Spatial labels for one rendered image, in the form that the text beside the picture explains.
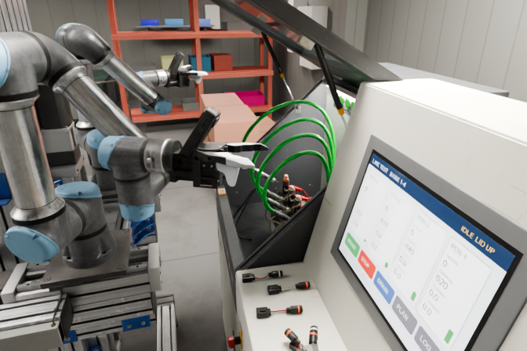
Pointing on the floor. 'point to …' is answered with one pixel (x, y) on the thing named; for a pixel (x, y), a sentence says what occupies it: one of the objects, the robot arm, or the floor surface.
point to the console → (429, 103)
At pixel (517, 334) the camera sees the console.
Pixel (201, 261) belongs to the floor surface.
